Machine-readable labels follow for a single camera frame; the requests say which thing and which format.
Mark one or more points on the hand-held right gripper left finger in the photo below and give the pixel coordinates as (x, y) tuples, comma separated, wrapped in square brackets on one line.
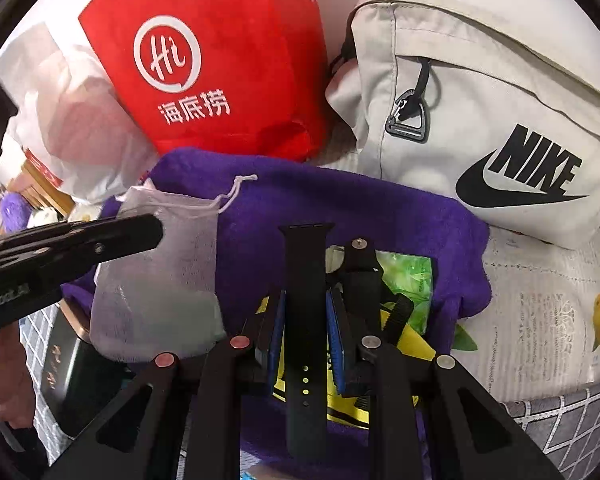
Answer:
[(276, 330)]

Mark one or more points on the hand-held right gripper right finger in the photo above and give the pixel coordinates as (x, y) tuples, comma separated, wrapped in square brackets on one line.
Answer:
[(336, 340)]

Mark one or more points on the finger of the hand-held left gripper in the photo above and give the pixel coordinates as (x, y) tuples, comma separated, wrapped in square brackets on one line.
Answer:
[(70, 230), (130, 240)]

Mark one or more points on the yellow zip pouch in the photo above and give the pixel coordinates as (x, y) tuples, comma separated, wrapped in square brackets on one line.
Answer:
[(352, 405)]

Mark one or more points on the person's left hand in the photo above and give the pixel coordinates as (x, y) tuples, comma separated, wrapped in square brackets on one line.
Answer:
[(10, 385)]

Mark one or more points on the white dotted plush toy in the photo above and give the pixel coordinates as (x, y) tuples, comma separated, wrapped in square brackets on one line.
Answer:
[(42, 217)]

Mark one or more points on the light wooden furniture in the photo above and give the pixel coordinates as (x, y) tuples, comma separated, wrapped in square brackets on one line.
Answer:
[(40, 185)]

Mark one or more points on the purple plush toy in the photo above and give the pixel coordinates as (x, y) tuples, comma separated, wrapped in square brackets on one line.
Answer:
[(12, 210)]

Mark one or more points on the green pocket tissue pack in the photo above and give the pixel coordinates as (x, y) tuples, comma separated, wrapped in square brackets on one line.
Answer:
[(405, 285)]

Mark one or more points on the white plastic shopping bag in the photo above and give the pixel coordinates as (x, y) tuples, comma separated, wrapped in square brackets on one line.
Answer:
[(70, 125)]

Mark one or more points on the black gift box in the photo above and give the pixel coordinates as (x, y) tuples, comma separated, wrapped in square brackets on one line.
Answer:
[(75, 375)]

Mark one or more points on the purple towel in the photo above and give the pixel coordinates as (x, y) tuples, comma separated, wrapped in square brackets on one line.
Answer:
[(330, 195)]

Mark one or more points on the red paper bag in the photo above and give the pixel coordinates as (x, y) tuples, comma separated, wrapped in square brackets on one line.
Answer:
[(220, 35)]

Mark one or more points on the grey checked blanket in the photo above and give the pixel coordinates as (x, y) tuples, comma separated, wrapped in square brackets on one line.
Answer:
[(570, 425)]

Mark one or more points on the beige waist bag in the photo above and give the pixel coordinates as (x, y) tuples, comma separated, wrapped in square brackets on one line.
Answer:
[(480, 100)]

